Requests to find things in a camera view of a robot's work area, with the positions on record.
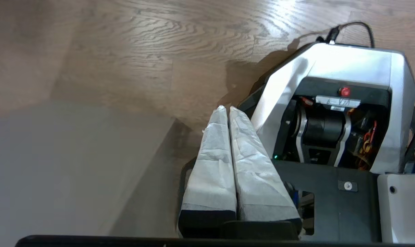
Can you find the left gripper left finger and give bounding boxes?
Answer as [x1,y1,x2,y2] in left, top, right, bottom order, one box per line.
[178,105,237,238]

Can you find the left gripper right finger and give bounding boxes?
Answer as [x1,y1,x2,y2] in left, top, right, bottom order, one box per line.
[229,106,303,239]

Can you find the black cable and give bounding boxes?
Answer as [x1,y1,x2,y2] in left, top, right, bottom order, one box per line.
[316,22,376,48]

